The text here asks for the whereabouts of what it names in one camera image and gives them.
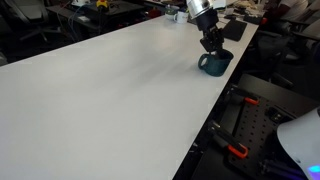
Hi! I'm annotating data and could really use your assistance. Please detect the black cluttered desk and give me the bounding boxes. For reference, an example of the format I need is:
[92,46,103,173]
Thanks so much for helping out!
[46,0,148,38]

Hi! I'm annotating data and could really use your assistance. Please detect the green and white bowl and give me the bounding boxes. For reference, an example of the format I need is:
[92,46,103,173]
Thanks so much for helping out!
[164,4,181,20]

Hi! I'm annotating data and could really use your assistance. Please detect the black clamp with orange handle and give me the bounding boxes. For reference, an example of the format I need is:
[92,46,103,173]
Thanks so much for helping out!
[208,121,250,160]
[226,87,261,107]

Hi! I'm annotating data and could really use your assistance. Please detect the person in white shirt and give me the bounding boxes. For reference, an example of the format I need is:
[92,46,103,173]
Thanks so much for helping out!
[266,0,310,21]

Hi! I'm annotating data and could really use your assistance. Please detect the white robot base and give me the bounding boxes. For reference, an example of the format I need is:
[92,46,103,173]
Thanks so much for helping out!
[276,106,320,180]

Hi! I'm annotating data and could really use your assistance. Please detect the dark teal mug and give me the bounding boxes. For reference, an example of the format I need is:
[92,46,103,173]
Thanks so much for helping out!
[197,49,235,78]

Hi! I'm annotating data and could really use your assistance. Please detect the white mug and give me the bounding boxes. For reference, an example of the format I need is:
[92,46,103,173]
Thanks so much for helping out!
[173,10,190,25]

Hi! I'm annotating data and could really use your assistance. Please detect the black flat pad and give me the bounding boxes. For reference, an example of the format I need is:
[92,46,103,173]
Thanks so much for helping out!
[221,19,249,43]

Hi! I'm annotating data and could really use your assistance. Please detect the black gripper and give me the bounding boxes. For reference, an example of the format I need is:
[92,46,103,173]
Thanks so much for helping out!
[194,9,227,57]

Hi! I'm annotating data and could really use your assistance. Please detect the black office chair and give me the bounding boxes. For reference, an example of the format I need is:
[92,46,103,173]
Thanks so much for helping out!
[253,19,320,84]

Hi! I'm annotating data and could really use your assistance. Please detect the grey office chair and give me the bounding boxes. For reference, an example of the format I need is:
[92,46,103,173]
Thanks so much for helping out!
[4,0,64,43]

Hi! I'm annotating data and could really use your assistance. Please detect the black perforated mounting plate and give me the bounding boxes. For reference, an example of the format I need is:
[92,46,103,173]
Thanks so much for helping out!
[228,94,303,180]

